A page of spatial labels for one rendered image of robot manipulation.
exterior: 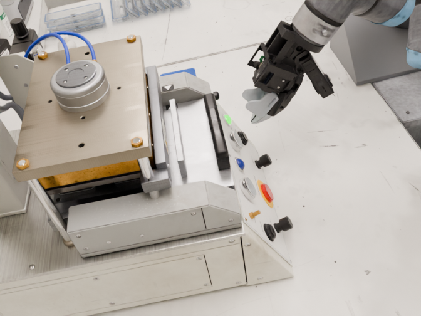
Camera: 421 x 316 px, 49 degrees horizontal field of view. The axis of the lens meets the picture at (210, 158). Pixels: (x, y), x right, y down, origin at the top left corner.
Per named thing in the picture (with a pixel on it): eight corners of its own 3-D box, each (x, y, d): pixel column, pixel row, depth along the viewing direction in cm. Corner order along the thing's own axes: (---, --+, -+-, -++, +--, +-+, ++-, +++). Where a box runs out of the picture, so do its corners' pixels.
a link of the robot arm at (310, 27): (332, 10, 82) (348, 34, 77) (317, 31, 85) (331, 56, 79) (299, -6, 79) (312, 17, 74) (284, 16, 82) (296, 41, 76)
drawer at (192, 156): (56, 235, 74) (36, 205, 68) (65, 140, 89) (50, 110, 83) (237, 199, 74) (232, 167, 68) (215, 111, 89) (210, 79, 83)
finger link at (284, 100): (262, 103, 91) (286, 69, 86) (269, 106, 92) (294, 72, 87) (267, 119, 88) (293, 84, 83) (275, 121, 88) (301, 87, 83)
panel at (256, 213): (292, 267, 84) (243, 222, 72) (256, 151, 105) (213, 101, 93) (301, 263, 84) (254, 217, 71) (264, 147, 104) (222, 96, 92)
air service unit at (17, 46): (31, 116, 88) (-5, 52, 78) (39, 72, 98) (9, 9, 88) (57, 111, 89) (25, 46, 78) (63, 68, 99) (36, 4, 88)
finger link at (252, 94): (230, 106, 94) (253, 71, 89) (254, 113, 97) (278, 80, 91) (232, 115, 92) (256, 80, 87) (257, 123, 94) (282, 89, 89)
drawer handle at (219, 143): (218, 170, 74) (215, 153, 71) (205, 110, 84) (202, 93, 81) (230, 168, 74) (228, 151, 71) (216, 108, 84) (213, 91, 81)
